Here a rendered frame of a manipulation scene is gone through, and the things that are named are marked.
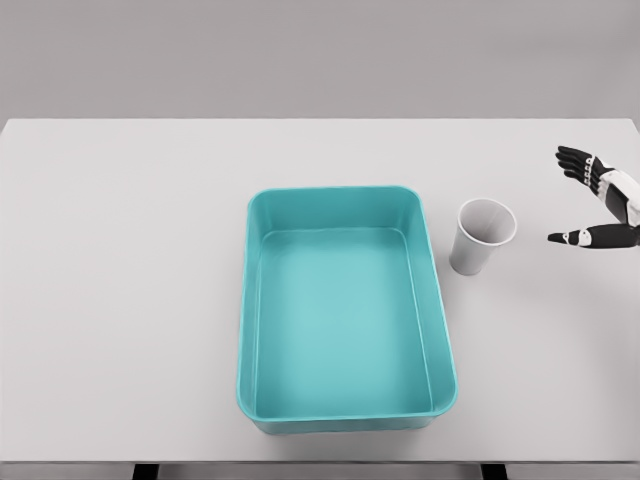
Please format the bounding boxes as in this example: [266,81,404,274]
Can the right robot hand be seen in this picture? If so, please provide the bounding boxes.
[546,145,640,250]

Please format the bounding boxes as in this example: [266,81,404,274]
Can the white paper cup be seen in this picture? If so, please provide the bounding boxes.
[448,197,517,277]

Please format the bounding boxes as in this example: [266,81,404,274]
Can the teal plastic basket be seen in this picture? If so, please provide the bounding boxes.
[235,185,460,436]

